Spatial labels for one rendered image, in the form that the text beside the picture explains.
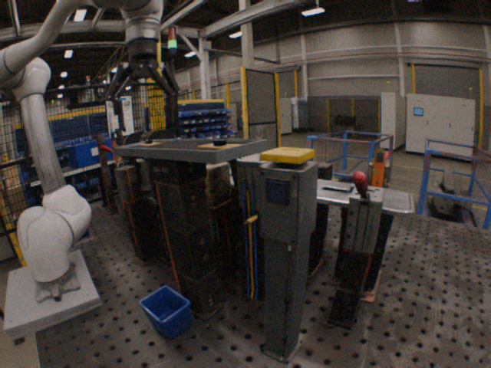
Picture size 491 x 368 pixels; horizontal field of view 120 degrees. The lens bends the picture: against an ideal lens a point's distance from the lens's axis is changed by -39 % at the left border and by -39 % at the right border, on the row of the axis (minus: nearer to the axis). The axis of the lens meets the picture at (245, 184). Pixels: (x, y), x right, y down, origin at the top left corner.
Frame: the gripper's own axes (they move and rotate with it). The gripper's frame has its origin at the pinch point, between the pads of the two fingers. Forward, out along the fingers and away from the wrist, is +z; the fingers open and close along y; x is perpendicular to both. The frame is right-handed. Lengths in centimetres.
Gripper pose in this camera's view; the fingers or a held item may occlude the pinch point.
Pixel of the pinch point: (146, 121)
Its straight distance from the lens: 61.4
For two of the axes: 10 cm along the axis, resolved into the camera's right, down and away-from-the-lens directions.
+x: -7.0, -1.7, 6.9
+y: 7.1, -2.4, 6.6
